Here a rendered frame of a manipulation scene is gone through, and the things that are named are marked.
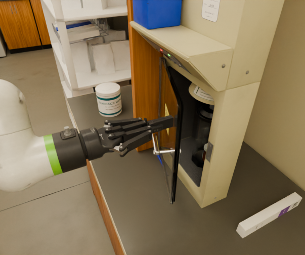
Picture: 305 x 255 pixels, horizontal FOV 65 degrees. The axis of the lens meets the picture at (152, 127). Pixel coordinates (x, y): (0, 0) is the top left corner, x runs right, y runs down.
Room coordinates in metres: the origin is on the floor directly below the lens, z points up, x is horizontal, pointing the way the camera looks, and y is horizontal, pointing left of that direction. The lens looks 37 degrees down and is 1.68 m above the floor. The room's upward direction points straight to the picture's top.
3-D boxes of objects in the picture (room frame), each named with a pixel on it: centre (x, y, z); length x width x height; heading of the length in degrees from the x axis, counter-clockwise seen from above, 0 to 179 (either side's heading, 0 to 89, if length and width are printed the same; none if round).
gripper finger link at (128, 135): (0.46, 0.05, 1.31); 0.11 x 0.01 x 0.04; 114
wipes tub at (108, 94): (1.14, 0.24, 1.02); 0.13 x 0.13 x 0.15
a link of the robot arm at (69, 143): (0.41, 0.19, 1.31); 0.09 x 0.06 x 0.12; 26
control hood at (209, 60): (0.63, -0.05, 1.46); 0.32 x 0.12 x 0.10; 26
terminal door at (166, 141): (0.63, -0.05, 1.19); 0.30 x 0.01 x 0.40; 6
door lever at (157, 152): (0.56, -0.03, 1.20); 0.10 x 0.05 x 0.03; 6
